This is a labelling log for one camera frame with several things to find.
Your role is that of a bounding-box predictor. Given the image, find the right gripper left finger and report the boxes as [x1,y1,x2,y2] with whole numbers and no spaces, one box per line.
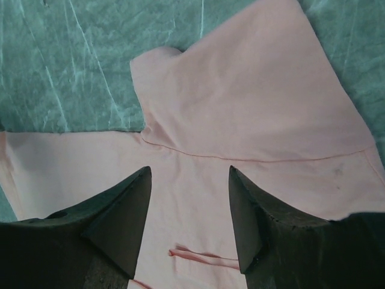
[45,166,153,279]

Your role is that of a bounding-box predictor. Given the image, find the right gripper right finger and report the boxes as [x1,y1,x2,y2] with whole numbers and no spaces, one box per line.
[228,164,331,275]

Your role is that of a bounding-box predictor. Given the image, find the pink t-shirt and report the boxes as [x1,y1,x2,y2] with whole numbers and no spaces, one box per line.
[1,1,384,288]

